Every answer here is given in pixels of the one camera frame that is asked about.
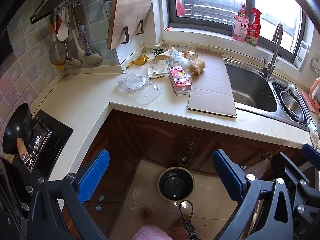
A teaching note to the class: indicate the clear plastic clamshell container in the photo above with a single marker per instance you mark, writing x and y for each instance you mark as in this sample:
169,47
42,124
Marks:
140,90

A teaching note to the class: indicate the red spray bottle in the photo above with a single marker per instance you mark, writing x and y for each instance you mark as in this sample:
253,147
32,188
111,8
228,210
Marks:
253,30

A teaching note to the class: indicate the black utensil rack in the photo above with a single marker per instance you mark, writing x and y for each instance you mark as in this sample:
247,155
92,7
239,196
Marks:
57,0

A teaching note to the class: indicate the flat cardboard sheet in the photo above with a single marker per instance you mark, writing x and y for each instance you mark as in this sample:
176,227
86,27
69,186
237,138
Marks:
212,90

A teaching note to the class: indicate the orange paper cup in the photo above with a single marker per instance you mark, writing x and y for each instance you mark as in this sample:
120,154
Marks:
190,55

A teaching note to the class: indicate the white wall socket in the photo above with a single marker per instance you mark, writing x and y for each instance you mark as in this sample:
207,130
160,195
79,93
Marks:
317,65

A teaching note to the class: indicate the wooden cutting board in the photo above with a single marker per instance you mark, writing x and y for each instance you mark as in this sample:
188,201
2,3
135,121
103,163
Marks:
127,17

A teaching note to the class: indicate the round cream trash bin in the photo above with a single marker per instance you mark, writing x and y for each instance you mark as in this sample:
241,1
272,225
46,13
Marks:
176,185

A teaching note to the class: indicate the yellow knitted slipper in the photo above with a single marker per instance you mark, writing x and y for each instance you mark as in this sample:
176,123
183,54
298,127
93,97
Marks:
146,214

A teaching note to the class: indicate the dark green packet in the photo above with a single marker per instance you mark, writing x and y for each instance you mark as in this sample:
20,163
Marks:
157,52

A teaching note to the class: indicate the mesh strainer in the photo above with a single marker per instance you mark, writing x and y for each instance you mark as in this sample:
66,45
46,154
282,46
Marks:
58,53

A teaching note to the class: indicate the pink printed box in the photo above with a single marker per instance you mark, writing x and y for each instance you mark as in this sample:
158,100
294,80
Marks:
178,80

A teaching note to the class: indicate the steel ladle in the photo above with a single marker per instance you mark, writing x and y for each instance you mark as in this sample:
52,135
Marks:
92,58

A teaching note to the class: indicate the steel bowl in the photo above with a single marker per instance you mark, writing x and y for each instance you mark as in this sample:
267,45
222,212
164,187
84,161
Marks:
292,105

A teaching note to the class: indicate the white soup ladle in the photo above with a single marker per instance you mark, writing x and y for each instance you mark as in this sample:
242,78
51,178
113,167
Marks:
79,51

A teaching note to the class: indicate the black gas stove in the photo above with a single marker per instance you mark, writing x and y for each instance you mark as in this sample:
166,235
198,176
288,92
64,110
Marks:
60,135

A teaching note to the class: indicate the stainless steel sink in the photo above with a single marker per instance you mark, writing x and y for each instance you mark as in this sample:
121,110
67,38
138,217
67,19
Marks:
250,90

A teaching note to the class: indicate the pink detergent pouch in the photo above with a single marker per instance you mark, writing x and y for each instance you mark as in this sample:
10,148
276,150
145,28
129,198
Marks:
240,27

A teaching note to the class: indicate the wooden kitchen cabinet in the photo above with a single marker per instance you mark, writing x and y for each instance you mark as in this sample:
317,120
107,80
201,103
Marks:
155,140

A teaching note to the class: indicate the pink plastic board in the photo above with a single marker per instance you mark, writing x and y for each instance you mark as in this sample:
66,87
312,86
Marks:
312,100

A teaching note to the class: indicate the red cloth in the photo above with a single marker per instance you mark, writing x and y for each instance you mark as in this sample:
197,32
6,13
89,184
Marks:
180,8

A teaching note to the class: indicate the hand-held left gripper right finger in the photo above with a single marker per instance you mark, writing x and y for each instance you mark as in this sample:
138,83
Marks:
228,175

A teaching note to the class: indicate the yellow foil wrapper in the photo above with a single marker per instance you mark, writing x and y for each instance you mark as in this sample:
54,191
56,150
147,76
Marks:
140,60

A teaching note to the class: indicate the black cutting board bracket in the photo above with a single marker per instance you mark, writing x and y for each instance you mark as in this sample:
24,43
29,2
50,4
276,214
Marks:
127,36
140,28

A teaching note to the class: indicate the yellow printed milk carton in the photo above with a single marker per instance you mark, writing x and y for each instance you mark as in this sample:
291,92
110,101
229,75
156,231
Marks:
168,56

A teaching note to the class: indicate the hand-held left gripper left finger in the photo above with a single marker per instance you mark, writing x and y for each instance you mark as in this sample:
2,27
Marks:
93,177

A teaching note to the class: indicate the white rice paddle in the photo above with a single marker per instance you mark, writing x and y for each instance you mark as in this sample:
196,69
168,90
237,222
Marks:
62,31

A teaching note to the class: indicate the white plastic holder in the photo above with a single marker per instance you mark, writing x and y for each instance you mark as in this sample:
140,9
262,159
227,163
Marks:
302,55

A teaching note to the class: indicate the steel faucet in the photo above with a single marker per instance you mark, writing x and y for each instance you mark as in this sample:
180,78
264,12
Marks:
272,55

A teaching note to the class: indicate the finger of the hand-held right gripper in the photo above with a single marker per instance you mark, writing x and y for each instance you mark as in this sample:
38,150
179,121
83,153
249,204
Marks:
290,166
311,153

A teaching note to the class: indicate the black built-in appliance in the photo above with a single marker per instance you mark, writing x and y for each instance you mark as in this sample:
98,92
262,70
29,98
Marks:
12,192

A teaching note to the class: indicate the pink fleece pants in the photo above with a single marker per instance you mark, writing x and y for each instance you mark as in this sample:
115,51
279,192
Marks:
150,232

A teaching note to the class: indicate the clear plastic bottle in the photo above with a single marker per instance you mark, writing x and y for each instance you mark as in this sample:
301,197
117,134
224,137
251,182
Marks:
184,62

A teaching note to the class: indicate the white rag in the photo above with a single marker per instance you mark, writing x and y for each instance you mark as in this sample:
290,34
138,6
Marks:
313,132

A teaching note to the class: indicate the ornate metal cabinet fitting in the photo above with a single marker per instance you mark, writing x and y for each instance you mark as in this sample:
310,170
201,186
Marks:
267,154
191,142

